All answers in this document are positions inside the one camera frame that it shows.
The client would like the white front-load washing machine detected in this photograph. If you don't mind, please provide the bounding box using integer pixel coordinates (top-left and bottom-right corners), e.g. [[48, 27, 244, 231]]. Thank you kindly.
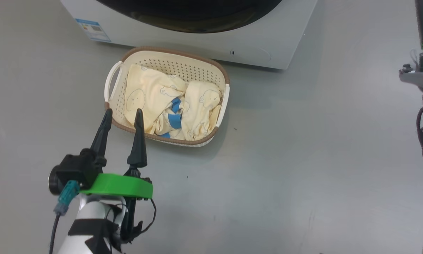
[[60, 0, 318, 70]]

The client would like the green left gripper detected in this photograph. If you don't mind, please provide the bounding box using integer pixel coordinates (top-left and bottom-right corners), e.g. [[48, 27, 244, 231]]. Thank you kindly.
[[79, 108, 154, 200]]

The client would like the blue energy label sticker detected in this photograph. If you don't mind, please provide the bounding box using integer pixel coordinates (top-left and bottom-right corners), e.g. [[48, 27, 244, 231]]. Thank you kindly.
[[75, 18, 112, 43]]

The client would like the cream perforated laundry basket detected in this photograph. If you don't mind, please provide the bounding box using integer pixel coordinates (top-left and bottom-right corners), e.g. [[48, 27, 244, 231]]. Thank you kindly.
[[104, 47, 230, 147]]

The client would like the teal left camera cable plug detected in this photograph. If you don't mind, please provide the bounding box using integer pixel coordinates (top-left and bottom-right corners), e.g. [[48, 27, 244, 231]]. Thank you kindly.
[[49, 180, 80, 254]]

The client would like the white washer filter cover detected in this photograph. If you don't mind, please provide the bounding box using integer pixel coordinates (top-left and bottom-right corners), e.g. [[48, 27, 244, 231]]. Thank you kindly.
[[230, 47, 272, 61]]

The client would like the black round washer door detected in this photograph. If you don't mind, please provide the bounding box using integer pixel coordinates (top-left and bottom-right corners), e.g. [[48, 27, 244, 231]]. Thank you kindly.
[[97, 0, 283, 34]]

